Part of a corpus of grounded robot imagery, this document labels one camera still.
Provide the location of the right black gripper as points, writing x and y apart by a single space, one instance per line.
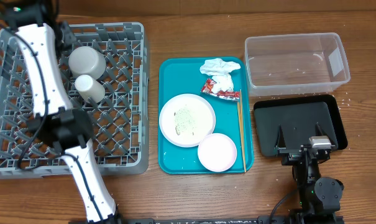
290 155

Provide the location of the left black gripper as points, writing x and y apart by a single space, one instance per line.
69 37

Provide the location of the grey bowl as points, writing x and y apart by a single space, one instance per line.
87 61

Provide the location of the white plastic cup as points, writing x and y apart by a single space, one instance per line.
88 87

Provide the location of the red sauce packet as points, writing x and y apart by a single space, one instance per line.
225 95

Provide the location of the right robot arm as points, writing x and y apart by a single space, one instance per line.
319 196

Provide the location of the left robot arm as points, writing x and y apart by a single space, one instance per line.
56 122

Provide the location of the grey dishwasher rack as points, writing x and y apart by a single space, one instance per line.
121 125

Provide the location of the black plastic tray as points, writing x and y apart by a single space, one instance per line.
297 119

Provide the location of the right wooden chopstick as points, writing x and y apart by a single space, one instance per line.
240 101

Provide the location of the wooden chopstick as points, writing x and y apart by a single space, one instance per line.
240 101
241 135

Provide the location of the left wooden chopstick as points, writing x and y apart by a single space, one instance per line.
241 135

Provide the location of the clear plastic bin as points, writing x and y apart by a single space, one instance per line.
295 64

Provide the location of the lower crumpled white napkin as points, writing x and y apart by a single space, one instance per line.
222 83

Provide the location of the crumpled white napkin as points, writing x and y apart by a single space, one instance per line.
217 66
222 83

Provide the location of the upper crumpled white napkin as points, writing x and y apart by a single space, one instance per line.
217 66

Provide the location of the large white plate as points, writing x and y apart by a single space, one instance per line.
186 119

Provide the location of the teal plastic tray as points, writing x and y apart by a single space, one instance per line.
181 75

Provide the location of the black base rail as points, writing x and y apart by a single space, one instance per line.
258 220

